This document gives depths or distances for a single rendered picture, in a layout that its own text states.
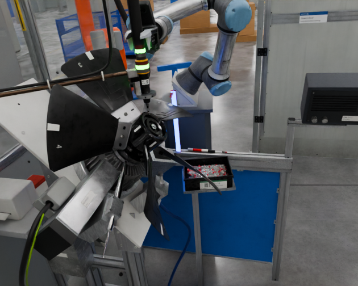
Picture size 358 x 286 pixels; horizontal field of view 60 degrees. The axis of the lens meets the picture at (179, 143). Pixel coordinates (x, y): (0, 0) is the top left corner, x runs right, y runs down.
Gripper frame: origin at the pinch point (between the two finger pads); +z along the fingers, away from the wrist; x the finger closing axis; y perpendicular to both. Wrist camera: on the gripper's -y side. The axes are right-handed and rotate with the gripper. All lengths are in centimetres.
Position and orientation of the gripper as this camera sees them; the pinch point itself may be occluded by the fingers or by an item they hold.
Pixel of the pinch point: (134, 35)
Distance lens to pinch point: 103.4
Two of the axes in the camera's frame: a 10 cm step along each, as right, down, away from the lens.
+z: -2.3, 4.8, -8.5
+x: -9.7, -0.5, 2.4
